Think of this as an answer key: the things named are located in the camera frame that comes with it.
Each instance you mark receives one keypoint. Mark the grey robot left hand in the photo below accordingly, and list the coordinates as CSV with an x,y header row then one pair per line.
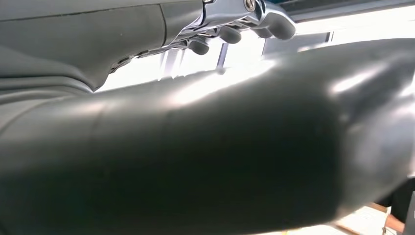
x,y
194,155

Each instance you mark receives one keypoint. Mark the white steel-legged workbench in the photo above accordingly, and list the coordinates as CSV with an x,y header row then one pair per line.
x,y
373,26

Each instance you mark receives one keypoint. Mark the person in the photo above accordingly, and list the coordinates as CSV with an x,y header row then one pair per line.
x,y
400,201

